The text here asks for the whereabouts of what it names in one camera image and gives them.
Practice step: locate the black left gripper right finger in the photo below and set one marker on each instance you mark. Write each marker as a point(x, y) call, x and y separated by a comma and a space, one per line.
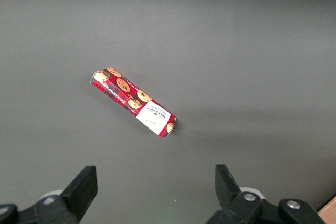
point(231, 195)

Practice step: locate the red cookie box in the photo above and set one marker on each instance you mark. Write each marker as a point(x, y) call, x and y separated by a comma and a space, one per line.
point(131, 95)

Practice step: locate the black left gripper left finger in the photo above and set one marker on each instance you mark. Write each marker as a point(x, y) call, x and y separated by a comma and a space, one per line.
point(78, 190)

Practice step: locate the oak wooden drawer cabinet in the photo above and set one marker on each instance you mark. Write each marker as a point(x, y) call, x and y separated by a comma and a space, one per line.
point(328, 212)

